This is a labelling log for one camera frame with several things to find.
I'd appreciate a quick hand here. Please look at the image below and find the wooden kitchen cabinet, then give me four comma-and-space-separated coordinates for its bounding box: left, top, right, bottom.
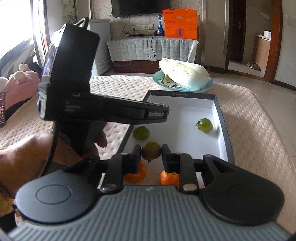
252, 36, 271, 70

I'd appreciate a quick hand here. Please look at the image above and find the orange tangerine with stem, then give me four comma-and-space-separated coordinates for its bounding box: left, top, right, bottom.
159, 170, 180, 188

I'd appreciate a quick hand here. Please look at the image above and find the light blue cartoon plate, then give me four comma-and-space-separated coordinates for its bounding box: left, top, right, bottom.
152, 70, 214, 93

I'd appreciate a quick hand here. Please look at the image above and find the blue glass bottle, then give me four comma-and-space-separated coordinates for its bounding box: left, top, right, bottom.
154, 15, 165, 37

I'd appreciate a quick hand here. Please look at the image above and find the pink plush toy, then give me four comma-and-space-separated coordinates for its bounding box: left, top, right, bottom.
1, 63, 40, 110

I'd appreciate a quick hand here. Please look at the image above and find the white chest freezer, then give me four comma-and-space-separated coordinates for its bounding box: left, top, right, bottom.
88, 19, 112, 76

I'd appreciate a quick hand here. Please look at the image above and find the orange paper gift bag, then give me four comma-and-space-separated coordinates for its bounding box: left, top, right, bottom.
163, 8, 198, 40

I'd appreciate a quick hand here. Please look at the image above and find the dark orange tangerine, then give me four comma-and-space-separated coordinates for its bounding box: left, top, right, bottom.
124, 161, 147, 184

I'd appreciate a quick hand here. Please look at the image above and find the brown kiwi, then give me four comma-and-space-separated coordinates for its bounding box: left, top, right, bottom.
141, 142, 162, 162

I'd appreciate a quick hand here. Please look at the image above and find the napa cabbage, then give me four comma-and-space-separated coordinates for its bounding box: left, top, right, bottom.
159, 58, 210, 77

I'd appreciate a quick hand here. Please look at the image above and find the dark wood TV cabinet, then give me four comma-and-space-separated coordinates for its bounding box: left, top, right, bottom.
112, 60, 160, 74

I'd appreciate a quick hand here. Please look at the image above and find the grey white shallow box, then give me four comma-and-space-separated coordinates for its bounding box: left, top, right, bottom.
115, 90, 234, 189

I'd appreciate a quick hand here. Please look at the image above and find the white patterned cabinet cloth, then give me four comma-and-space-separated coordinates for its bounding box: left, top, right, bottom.
107, 36, 199, 63

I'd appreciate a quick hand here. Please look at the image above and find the black wall television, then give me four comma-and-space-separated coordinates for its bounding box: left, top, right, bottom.
111, 0, 171, 18

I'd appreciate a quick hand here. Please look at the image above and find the person's left hand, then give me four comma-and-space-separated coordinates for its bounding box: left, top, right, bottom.
1, 131, 107, 198

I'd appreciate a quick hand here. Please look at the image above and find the black power cable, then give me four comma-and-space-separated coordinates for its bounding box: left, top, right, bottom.
145, 34, 158, 59

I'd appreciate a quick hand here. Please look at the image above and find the pink quilted table cover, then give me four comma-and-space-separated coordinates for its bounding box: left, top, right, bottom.
0, 75, 296, 235

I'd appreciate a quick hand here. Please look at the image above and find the green tomato with stem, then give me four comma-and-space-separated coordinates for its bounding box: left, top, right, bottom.
196, 118, 213, 133

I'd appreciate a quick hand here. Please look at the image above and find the green round fruit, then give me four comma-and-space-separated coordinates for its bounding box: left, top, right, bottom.
133, 126, 150, 141

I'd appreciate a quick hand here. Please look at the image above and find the tied beige curtain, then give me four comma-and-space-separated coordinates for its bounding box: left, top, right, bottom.
62, 0, 76, 24

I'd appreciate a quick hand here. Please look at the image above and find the smartphone with pink screen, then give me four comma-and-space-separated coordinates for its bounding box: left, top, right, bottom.
0, 92, 6, 128

